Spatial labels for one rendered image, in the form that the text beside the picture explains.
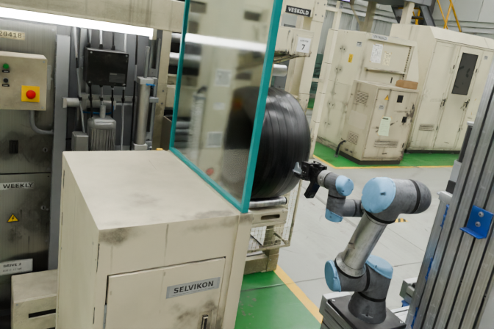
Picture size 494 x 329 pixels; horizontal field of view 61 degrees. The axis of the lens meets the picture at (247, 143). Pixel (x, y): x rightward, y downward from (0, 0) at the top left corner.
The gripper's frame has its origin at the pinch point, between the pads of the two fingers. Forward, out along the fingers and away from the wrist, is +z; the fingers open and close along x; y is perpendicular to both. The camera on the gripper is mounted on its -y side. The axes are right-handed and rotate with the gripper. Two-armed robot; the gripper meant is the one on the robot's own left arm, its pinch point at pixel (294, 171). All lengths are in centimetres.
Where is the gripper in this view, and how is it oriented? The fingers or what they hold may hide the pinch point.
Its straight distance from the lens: 201.5
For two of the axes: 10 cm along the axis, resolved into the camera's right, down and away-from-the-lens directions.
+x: -8.6, 0.1, -5.2
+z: -5.1, -1.8, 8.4
